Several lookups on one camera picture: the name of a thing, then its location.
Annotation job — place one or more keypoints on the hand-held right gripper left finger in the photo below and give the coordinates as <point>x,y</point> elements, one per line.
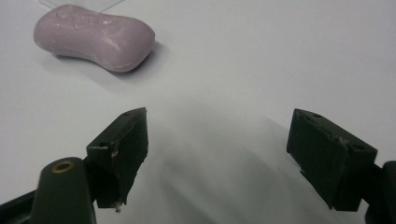
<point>124,149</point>

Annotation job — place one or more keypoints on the purple soap bar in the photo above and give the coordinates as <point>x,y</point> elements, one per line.
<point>93,37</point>

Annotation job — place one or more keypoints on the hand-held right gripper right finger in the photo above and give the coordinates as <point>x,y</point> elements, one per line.
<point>327,155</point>

